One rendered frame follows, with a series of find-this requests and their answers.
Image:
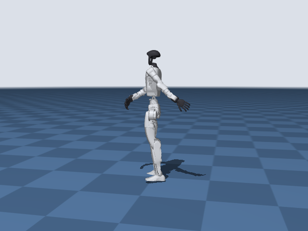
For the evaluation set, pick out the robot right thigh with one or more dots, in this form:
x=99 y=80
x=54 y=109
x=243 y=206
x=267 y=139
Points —
x=156 y=125

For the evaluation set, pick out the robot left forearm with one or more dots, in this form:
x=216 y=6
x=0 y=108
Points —
x=166 y=91

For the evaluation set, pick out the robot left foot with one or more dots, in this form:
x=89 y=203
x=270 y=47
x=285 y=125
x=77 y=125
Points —
x=156 y=178

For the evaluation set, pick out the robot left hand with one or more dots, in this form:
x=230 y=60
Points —
x=181 y=103

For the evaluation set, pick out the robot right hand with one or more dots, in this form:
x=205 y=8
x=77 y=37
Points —
x=128 y=100

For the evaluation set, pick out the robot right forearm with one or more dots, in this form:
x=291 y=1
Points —
x=138 y=94

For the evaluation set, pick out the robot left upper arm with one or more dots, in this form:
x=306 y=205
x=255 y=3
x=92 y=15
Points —
x=151 y=72

